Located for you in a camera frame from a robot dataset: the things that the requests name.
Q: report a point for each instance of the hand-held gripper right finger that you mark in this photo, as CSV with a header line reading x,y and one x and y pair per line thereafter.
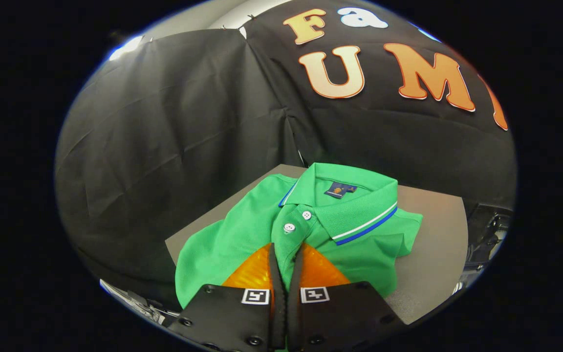
x,y
295,298

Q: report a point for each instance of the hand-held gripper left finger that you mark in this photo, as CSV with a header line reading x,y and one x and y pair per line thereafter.
x,y
277,298

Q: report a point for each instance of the green polo shirt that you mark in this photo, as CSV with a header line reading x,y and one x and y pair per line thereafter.
x,y
359,254

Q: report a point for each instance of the dark washing machine lid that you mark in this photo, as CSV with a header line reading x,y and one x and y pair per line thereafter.
x,y
487,230

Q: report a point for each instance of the grey side cabinet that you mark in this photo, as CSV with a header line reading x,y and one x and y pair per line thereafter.
x,y
433,254

